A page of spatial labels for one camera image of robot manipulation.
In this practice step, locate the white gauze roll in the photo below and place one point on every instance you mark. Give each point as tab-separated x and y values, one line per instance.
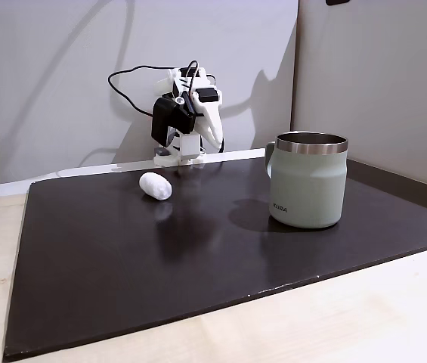
155	186

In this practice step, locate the sage green steel mug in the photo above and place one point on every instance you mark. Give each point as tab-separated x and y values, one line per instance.
307	185

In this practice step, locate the black table mat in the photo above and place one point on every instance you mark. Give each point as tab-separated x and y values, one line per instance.
183	257

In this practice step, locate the black camera box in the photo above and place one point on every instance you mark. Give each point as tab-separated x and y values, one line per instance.
169	119

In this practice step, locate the black wall fixture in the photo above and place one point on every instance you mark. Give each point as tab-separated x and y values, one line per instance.
337	2

